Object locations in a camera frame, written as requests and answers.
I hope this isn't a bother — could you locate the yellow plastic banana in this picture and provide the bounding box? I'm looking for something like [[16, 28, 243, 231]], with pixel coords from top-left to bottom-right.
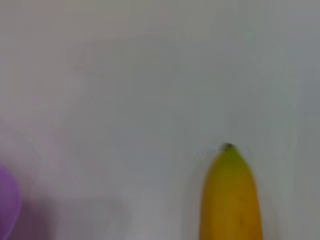
[[199, 142, 264, 240]]

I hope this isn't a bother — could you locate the purple wavy plastic plate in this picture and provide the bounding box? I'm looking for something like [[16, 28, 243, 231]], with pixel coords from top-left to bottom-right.
[[0, 163, 22, 240]]

